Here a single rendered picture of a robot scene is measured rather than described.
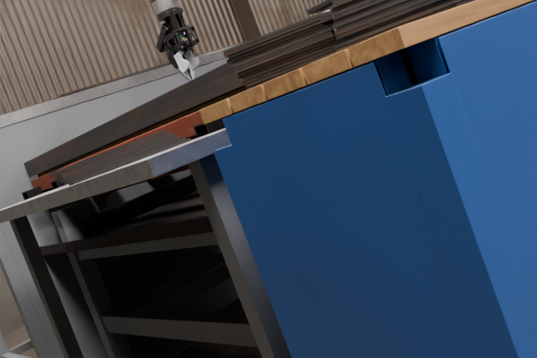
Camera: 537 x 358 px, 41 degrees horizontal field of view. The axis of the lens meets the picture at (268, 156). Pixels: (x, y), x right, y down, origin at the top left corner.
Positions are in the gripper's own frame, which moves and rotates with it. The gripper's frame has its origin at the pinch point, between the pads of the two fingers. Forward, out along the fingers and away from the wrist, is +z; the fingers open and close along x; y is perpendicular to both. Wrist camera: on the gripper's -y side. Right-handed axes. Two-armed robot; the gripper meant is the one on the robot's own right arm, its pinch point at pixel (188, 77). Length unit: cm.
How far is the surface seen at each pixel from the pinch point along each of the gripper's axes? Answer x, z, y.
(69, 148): -37.0, 7.7, -17.6
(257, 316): -58, 49, 84
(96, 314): -36, 62, -51
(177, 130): -37, 14, 45
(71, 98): -11, -11, -63
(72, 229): -34, 33, -49
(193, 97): -37, 9, 57
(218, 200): -57, 28, 84
